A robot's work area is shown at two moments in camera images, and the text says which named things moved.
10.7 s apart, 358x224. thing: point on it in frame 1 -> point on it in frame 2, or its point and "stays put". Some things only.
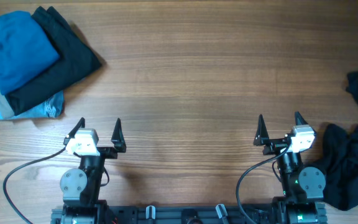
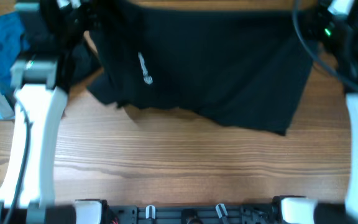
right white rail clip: (221, 211) stays put
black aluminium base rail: (194, 213) stays put
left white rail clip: (150, 212) stays put
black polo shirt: (349, 157) -> (248, 66)
